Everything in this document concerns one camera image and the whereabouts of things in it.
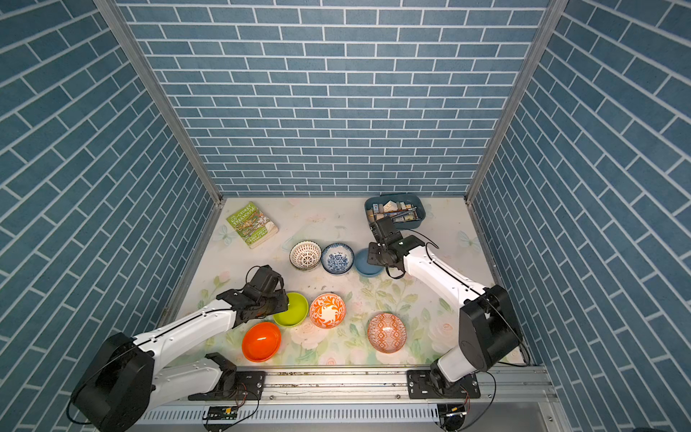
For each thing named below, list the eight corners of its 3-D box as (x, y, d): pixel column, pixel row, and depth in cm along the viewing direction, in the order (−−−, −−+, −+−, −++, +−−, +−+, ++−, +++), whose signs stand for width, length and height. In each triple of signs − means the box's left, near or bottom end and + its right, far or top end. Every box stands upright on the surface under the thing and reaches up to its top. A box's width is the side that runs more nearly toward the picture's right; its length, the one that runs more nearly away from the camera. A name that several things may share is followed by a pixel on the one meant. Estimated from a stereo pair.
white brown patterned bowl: (290, 272, 98) (287, 265, 93) (294, 248, 105) (292, 240, 100) (319, 273, 98) (317, 265, 94) (322, 249, 105) (320, 240, 100)
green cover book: (227, 222, 114) (224, 216, 111) (254, 207, 120) (251, 201, 117) (252, 250, 105) (249, 245, 102) (279, 232, 111) (277, 227, 108)
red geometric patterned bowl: (367, 354, 81) (368, 350, 78) (367, 317, 88) (367, 312, 85) (406, 354, 81) (409, 350, 78) (403, 317, 88) (404, 312, 85)
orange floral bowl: (309, 328, 85) (307, 323, 82) (312, 298, 92) (311, 292, 88) (345, 328, 85) (344, 324, 82) (346, 298, 92) (346, 293, 89)
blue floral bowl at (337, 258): (321, 276, 97) (320, 268, 92) (324, 251, 104) (323, 242, 99) (354, 276, 97) (354, 268, 92) (355, 251, 104) (354, 242, 99)
